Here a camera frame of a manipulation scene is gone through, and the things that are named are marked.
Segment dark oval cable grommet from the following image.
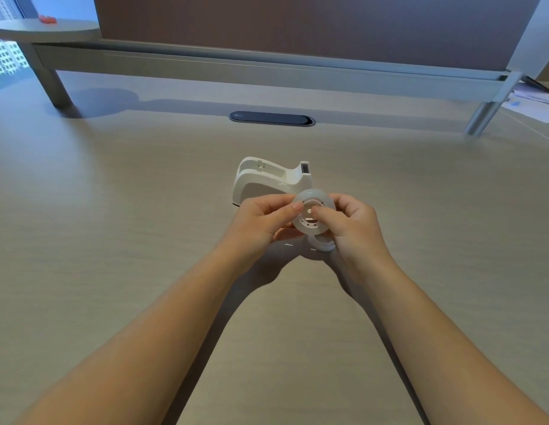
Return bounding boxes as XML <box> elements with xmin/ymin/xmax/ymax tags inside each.
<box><xmin>229</xmin><ymin>111</ymin><xmax>316</xmax><ymax>127</ymax></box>

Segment person's right hand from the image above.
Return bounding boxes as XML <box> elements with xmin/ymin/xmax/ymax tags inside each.
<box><xmin>311</xmin><ymin>193</ymin><xmax>391</xmax><ymax>280</ymax></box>

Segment round white shelf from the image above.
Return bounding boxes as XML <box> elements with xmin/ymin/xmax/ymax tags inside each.
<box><xmin>0</xmin><ymin>18</ymin><xmax>101</xmax><ymax>44</ymax></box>

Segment white tape dispenser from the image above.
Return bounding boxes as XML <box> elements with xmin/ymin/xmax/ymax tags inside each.
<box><xmin>231</xmin><ymin>157</ymin><xmax>311</xmax><ymax>207</ymax></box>

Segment clear tape roll white core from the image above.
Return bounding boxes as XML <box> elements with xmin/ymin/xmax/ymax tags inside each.
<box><xmin>291</xmin><ymin>188</ymin><xmax>336</xmax><ymax>235</ymax></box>

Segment grey metal partition frame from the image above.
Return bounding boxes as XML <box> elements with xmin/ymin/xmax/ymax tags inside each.
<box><xmin>18</xmin><ymin>40</ymin><xmax>523</xmax><ymax>136</ymax></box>

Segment person's left forearm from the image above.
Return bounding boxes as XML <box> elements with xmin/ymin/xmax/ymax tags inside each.
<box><xmin>11</xmin><ymin>248</ymin><xmax>257</xmax><ymax>425</ymax></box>

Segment brown desk partition panel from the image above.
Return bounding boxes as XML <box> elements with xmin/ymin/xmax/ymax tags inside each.
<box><xmin>92</xmin><ymin>0</ymin><xmax>545</xmax><ymax>80</ymax></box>

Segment white papers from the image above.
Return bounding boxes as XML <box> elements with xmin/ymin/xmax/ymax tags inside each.
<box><xmin>500</xmin><ymin>79</ymin><xmax>549</xmax><ymax>125</ymax></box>

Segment person's left hand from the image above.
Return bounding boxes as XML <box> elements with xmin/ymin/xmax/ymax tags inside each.
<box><xmin>219</xmin><ymin>193</ymin><xmax>304</xmax><ymax>279</ymax></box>

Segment person's right forearm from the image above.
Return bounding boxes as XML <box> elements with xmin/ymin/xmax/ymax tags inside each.
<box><xmin>345</xmin><ymin>256</ymin><xmax>549</xmax><ymax>425</ymax></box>

